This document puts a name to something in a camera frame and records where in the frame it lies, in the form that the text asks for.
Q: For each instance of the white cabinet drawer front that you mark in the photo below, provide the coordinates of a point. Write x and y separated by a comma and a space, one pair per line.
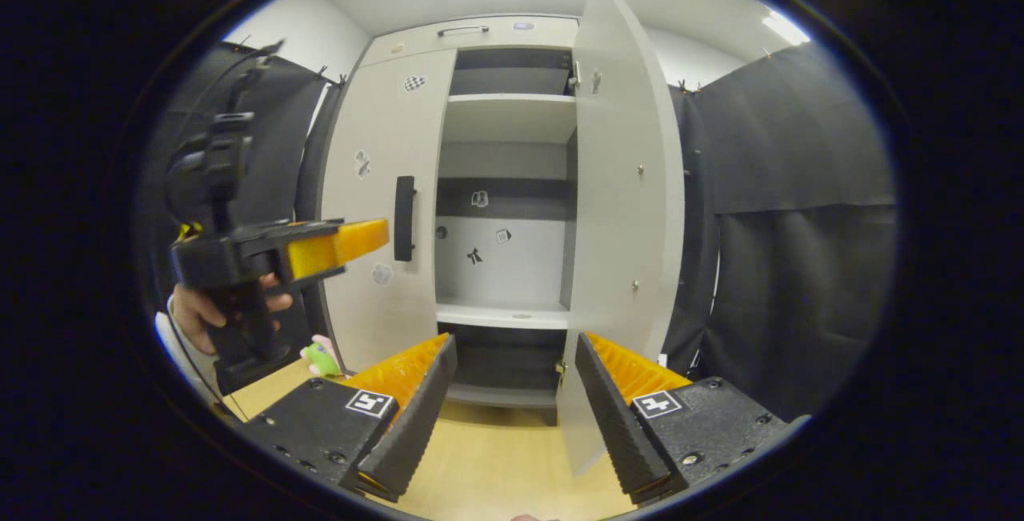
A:
512, 37

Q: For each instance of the white double-door shoe cabinet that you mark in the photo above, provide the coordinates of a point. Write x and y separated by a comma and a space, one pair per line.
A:
504, 265

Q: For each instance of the small ceiling light panel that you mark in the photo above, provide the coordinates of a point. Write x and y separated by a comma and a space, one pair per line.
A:
784, 26

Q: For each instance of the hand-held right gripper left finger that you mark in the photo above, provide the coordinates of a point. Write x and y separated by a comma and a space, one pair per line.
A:
416, 417

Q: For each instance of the white shoe cabinet door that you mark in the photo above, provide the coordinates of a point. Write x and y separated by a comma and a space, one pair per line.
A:
368, 121
616, 185

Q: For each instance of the black backdrop cloth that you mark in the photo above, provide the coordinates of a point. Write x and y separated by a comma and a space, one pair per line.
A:
800, 265

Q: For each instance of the green plush toy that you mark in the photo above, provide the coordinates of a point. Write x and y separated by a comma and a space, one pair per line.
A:
322, 361

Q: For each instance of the white cabinet shelf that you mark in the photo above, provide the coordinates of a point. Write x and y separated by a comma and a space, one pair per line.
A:
508, 117
500, 314

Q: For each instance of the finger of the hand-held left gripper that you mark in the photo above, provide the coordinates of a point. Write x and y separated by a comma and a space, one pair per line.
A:
320, 249

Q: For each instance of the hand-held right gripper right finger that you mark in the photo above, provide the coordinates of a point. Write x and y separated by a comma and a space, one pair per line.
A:
616, 417

